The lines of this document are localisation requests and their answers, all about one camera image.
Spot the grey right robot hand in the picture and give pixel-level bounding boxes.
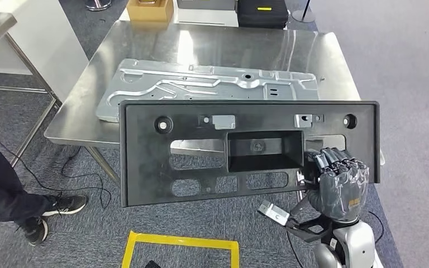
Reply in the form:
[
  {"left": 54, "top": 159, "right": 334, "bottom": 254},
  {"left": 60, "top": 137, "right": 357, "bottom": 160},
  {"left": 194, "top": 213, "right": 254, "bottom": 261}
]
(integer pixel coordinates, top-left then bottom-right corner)
[{"left": 303, "top": 147, "right": 370, "bottom": 223}]

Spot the black plastic plate part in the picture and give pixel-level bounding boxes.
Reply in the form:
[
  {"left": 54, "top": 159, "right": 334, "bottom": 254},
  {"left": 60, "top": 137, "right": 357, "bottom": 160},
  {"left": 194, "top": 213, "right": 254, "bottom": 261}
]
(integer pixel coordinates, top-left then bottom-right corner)
[{"left": 119, "top": 99, "right": 381, "bottom": 208}]

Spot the stainless steel workbench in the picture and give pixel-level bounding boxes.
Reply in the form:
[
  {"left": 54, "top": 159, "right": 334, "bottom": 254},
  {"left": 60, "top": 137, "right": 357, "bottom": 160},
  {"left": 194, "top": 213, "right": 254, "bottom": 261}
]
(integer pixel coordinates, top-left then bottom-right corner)
[{"left": 44, "top": 20, "right": 385, "bottom": 186}]

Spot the white cabinet panel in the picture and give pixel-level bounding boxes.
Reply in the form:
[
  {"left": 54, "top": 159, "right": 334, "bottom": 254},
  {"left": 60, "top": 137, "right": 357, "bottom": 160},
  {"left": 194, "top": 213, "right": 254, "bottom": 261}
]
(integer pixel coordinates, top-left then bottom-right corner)
[{"left": 0, "top": 0, "right": 90, "bottom": 103}]

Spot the chrome stanchion base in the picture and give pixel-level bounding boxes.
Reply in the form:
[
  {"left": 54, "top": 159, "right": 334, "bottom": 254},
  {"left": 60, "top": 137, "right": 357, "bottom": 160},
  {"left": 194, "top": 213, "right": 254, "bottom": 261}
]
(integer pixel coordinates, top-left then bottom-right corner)
[{"left": 85, "top": 0, "right": 113, "bottom": 12}]

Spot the yellow floor tape square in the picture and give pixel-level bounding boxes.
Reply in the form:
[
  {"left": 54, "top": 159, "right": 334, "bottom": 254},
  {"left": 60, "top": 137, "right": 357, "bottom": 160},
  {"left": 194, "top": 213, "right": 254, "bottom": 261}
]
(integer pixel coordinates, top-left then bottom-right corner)
[{"left": 121, "top": 229, "right": 240, "bottom": 268}]

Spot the stamped silver metal panel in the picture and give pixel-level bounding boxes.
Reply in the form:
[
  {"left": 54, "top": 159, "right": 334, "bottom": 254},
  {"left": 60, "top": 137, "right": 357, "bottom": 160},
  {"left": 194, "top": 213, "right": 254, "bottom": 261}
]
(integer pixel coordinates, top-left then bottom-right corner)
[{"left": 96, "top": 58, "right": 320, "bottom": 124}]

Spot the thin black pole stand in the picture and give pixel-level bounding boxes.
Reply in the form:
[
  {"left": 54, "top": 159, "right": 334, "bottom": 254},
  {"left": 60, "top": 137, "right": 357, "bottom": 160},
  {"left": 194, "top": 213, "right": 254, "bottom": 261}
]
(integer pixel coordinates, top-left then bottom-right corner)
[{"left": 291, "top": 0, "right": 316, "bottom": 23}]

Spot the brown cardboard box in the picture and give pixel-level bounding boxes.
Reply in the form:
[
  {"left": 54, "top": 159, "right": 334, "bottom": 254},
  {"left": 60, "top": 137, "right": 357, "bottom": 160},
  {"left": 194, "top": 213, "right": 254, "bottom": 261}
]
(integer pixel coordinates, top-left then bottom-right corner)
[{"left": 126, "top": 0, "right": 174, "bottom": 23}]

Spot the black case yellow label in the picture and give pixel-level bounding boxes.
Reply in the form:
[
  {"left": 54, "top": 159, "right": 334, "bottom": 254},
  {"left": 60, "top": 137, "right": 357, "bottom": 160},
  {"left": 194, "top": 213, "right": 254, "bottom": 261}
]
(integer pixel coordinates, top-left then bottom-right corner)
[{"left": 236, "top": 0, "right": 289, "bottom": 30}]

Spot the flat white box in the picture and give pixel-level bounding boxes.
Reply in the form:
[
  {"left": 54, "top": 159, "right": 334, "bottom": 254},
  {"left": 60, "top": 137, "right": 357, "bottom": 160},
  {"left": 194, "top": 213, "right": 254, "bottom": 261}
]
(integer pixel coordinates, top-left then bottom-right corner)
[{"left": 174, "top": 0, "right": 240, "bottom": 28}]

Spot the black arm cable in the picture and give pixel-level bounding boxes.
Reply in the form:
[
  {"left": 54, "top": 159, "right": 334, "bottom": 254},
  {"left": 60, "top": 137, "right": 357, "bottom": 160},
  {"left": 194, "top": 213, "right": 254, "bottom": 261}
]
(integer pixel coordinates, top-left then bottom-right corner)
[{"left": 368, "top": 210, "right": 386, "bottom": 245}]

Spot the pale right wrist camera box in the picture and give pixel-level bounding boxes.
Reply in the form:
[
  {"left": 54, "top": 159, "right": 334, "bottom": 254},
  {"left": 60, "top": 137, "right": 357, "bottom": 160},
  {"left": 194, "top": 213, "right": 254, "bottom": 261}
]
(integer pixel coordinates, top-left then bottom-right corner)
[{"left": 258, "top": 199, "right": 291, "bottom": 227}]

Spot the black floor cable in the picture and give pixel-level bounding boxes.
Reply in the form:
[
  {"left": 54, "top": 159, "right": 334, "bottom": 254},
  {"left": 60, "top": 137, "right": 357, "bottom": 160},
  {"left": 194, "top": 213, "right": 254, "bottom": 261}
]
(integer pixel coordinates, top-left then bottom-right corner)
[{"left": 0, "top": 127, "right": 113, "bottom": 210}]

